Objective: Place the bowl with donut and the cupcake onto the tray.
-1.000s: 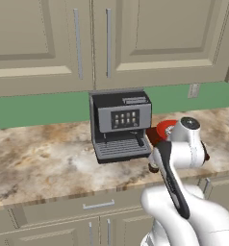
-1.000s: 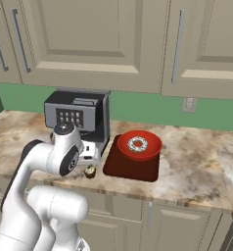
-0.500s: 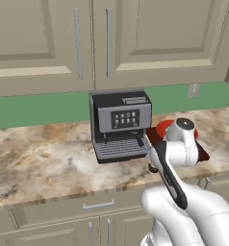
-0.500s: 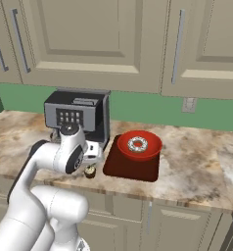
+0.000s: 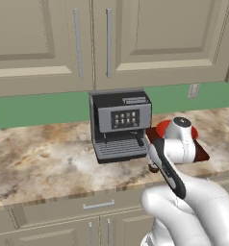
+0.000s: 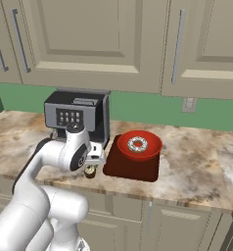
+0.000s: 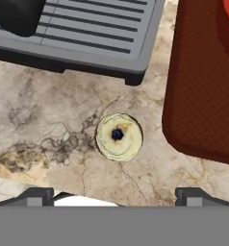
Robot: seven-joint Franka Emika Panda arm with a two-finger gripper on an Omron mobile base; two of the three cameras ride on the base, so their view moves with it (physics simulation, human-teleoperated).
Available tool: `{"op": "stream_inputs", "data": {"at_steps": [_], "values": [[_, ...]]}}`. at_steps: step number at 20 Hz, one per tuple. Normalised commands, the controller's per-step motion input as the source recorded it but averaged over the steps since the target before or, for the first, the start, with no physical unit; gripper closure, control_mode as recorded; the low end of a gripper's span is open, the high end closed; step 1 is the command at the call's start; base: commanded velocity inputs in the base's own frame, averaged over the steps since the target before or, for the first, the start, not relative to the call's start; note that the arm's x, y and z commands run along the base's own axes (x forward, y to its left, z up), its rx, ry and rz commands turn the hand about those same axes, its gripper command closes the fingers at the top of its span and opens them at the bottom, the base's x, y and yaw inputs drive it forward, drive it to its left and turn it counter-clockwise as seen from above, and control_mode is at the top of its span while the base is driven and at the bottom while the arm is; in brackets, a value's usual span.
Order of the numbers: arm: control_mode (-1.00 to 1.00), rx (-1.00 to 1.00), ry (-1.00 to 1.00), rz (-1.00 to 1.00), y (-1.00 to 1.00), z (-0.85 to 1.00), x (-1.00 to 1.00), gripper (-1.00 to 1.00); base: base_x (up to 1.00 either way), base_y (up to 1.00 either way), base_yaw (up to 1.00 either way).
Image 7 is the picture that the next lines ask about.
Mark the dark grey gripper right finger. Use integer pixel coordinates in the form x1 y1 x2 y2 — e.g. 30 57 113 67
175 187 229 208

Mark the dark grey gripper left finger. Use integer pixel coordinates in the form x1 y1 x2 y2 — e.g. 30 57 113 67
0 187 55 208

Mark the white bowl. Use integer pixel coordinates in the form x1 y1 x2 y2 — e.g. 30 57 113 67
52 194 118 208

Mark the cream frosted cupcake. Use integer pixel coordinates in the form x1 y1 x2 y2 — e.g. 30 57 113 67
95 111 144 162

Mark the dark brown tray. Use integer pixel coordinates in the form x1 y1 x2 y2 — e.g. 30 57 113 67
161 0 229 166

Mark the grey slotted appliance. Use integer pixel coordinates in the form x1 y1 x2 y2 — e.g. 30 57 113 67
0 0 167 86

